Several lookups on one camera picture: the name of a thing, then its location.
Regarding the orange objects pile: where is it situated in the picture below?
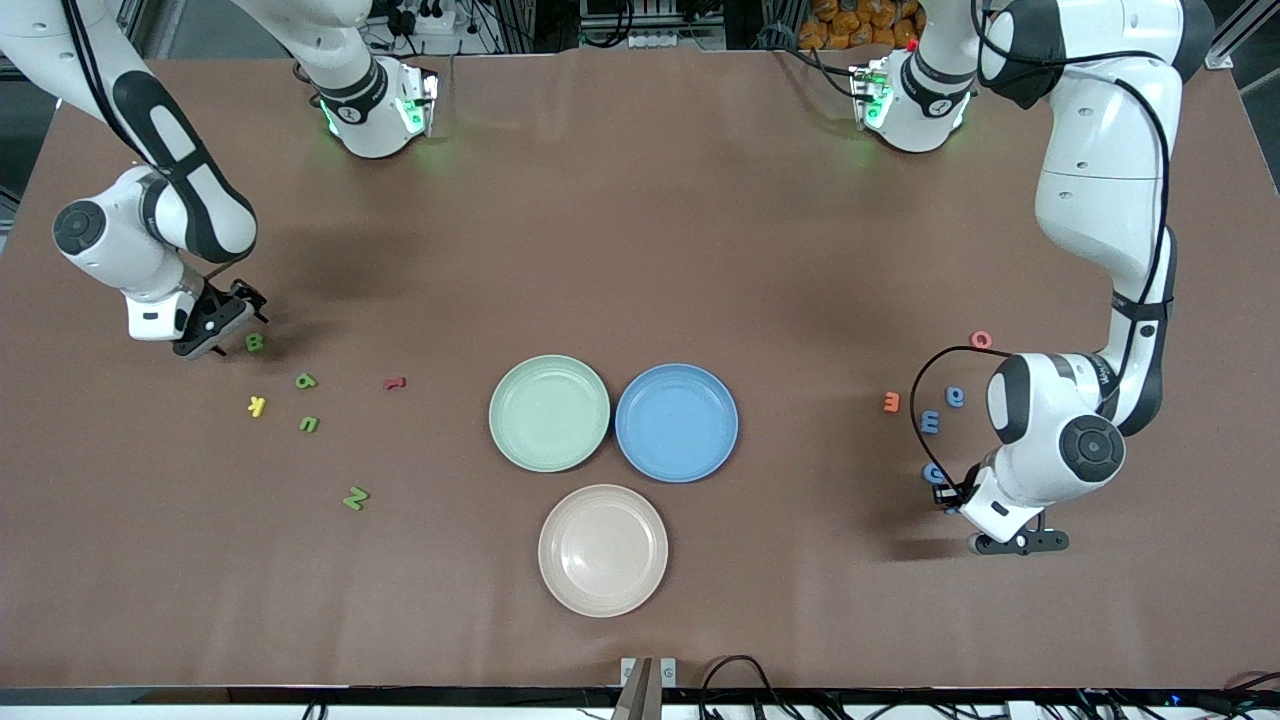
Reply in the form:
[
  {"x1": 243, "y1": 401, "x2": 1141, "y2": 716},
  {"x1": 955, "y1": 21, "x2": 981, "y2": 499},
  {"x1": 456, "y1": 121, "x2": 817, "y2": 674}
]
[{"x1": 798, "y1": 0, "x2": 923, "y2": 51}]

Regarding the black cable bundle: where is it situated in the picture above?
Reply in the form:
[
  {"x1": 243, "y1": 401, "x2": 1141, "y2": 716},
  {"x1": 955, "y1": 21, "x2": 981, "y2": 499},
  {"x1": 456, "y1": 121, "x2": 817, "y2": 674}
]
[{"x1": 1075, "y1": 672, "x2": 1280, "y2": 720}]

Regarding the black looped cable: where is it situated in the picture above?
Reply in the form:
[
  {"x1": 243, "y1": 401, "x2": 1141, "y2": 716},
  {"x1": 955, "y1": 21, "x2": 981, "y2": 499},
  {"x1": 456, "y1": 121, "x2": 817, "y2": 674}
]
[{"x1": 698, "y1": 655, "x2": 801, "y2": 720}]

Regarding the blue plate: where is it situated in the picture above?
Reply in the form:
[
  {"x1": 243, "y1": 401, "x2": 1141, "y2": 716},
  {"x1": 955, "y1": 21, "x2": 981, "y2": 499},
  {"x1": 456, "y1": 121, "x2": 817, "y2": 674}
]
[{"x1": 614, "y1": 362, "x2": 741, "y2": 485}]

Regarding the pale green plate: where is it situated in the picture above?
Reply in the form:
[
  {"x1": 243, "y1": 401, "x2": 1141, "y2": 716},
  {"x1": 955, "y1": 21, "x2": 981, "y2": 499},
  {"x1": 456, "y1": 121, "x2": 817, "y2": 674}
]
[{"x1": 488, "y1": 354, "x2": 612, "y2": 474}]

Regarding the aluminium frame profile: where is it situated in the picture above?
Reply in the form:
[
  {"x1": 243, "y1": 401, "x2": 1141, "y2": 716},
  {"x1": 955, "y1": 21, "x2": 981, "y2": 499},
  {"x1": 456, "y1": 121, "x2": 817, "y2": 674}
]
[{"x1": 1205, "y1": 0, "x2": 1280, "y2": 71}]

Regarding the brown table cover sheet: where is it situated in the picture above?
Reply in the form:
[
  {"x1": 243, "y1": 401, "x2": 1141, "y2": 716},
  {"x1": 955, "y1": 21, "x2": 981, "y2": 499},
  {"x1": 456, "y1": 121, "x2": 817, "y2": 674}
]
[{"x1": 0, "y1": 48, "x2": 1280, "y2": 693}]

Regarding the black left arm base cable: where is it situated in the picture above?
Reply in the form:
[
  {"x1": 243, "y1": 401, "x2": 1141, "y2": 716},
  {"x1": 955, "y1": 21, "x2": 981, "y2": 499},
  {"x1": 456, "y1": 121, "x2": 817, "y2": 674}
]
[{"x1": 758, "y1": 25, "x2": 867, "y2": 101}]

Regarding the beige plate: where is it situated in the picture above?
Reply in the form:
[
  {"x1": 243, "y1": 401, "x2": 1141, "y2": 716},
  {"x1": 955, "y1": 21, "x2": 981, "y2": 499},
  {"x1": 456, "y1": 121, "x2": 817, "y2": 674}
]
[{"x1": 537, "y1": 483, "x2": 670, "y2": 619}]

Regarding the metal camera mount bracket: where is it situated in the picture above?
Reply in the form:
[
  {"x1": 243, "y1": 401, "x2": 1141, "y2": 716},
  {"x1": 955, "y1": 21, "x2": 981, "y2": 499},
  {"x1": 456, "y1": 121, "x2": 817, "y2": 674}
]
[{"x1": 614, "y1": 656, "x2": 679, "y2": 720}]

